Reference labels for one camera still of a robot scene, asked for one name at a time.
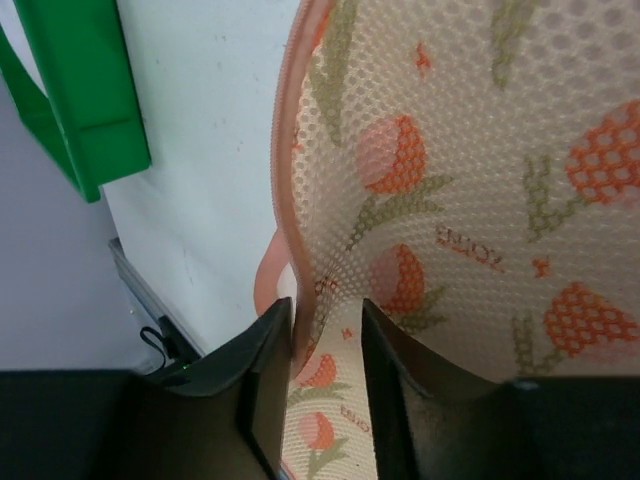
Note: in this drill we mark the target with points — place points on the aluminium mounting rail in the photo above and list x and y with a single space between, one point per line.
170 349

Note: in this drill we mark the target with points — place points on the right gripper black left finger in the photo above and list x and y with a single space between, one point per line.
223 416

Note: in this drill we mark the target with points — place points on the floral laundry bag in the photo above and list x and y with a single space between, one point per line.
471 167

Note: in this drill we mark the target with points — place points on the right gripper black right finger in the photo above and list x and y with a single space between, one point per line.
430 418

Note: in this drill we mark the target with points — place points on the green plastic tray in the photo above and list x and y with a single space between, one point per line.
67 69

